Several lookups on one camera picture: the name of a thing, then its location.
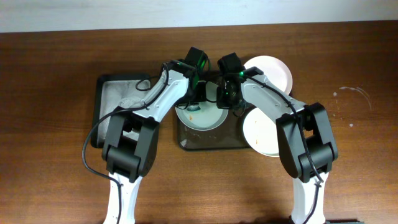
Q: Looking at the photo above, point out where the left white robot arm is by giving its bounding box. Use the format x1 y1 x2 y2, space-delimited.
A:
102 47 208 223

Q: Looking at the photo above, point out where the dark brown serving tray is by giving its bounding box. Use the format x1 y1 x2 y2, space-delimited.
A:
176 73 295 152

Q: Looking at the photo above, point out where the black soapy water tray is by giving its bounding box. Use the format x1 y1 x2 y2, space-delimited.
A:
90 73 153 149

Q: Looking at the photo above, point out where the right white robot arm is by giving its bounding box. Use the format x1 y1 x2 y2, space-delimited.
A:
216 53 338 223

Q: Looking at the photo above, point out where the cream white plate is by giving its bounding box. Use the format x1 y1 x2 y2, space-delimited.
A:
243 108 279 157

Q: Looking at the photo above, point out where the green yellow sponge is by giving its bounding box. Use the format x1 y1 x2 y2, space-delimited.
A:
187 105 201 112

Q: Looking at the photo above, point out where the light blue plate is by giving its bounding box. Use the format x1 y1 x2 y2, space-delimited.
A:
175 82 228 131

